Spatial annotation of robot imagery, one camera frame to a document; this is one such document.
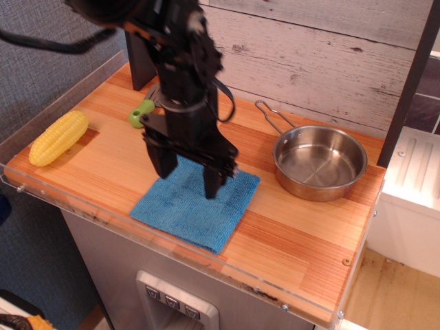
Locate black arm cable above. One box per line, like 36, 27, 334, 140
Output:
0, 27, 118, 55

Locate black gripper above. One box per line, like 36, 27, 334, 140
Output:
140, 101, 239, 199

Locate dark right post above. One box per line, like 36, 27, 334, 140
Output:
377, 0, 439, 168

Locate white toy sink unit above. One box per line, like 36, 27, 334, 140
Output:
366, 51, 440, 279

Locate orange toy on floor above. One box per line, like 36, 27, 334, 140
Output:
0, 313, 54, 330

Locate silver dispenser panel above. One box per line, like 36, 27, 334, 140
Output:
136, 270, 220, 329

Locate yellow toy corn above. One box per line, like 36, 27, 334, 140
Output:
28, 111, 89, 167

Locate blue towel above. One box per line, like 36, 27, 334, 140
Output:
130, 157, 261, 255

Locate steel pot with handle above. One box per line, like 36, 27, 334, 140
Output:
255, 100, 368, 201

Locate dark left post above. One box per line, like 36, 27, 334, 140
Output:
125, 32, 157, 91

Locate grey toy fridge cabinet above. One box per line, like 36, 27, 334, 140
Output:
62, 211, 314, 329

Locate dark post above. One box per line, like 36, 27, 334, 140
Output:
125, 32, 157, 91
377, 0, 439, 168

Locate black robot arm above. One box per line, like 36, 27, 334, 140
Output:
67, 1, 238, 199

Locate green handled grey spatula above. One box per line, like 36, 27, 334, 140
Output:
128, 84, 161, 129

